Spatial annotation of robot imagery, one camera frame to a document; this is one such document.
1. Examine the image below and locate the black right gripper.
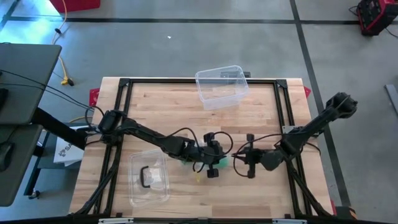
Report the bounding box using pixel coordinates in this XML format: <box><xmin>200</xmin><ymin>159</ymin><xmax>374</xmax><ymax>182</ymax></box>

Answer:
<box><xmin>231</xmin><ymin>133</ymin><xmax>285</xmax><ymax>179</ymax></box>

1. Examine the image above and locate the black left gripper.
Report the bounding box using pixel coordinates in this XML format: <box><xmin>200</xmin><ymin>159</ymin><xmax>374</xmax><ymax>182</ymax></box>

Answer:
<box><xmin>198</xmin><ymin>132</ymin><xmax>234</xmax><ymax>179</ymax></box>

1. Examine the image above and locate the clear lid with black handle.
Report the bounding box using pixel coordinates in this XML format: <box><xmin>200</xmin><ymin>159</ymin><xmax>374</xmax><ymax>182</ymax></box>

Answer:
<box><xmin>129</xmin><ymin>149</ymin><xmax>171</xmax><ymax>208</ymax></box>

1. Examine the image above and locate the clear plastic container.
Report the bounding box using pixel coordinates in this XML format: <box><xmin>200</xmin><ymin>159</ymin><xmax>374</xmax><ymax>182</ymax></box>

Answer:
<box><xmin>195</xmin><ymin>65</ymin><xmax>249</xmax><ymax>112</ymax></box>

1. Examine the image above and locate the small black box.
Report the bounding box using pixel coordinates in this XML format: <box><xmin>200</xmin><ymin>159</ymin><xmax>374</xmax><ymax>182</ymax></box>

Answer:
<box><xmin>220</xmin><ymin>70</ymin><xmax>251</xmax><ymax>79</ymax></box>

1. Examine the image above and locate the white printed box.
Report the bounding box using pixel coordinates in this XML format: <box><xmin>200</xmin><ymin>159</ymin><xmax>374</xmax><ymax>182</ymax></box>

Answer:
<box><xmin>53</xmin><ymin>126</ymin><xmax>86</xmax><ymax>167</ymax></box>

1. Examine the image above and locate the grey metal bar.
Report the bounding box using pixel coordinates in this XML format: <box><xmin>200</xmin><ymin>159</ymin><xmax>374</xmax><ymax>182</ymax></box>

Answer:
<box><xmin>384</xmin><ymin>83</ymin><xmax>398</xmax><ymax>116</ymax></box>

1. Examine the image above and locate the black angled support beam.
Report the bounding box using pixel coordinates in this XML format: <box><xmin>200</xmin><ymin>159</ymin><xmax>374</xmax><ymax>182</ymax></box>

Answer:
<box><xmin>30</xmin><ymin>107</ymin><xmax>88</xmax><ymax>150</ymax></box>

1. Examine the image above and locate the desk leg with caster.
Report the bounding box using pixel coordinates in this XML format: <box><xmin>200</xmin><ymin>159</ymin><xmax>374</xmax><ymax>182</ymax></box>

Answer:
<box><xmin>24</xmin><ymin>133</ymin><xmax>50</xmax><ymax>200</ymax></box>

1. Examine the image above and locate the dark grey desk top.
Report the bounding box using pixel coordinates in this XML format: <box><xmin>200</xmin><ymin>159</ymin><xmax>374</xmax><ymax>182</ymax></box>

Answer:
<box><xmin>0</xmin><ymin>124</ymin><xmax>44</xmax><ymax>207</ymax></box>

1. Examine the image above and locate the red bin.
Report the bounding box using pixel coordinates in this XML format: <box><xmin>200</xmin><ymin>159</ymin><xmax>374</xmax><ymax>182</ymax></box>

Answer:
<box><xmin>49</xmin><ymin>0</ymin><xmax>101</xmax><ymax>14</ymax></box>

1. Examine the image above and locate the black computer mouse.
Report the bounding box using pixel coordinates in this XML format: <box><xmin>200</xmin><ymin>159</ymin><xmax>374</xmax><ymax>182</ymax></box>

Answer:
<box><xmin>0</xmin><ymin>141</ymin><xmax>15</xmax><ymax>172</ymax></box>

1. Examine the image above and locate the silver metal bracket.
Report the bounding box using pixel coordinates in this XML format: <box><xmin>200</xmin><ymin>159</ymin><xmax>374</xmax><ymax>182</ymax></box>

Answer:
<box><xmin>272</xmin><ymin>218</ymin><xmax>308</xmax><ymax>224</ymax></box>
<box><xmin>98</xmin><ymin>217</ymin><xmax>134</xmax><ymax>224</ymax></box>

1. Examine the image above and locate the black metal table frame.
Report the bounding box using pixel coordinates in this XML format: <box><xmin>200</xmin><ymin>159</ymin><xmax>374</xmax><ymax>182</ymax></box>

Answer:
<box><xmin>70</xmin><ymin>77</ymin><xmax>335</xmax><ymax>224</ymax></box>

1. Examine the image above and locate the yellow extension cable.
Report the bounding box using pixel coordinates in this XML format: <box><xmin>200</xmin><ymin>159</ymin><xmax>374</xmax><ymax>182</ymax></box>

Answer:
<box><xmin>50</xmin><ymin>0</ymin><xmax>94</xmax><ymax>123</ymax></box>

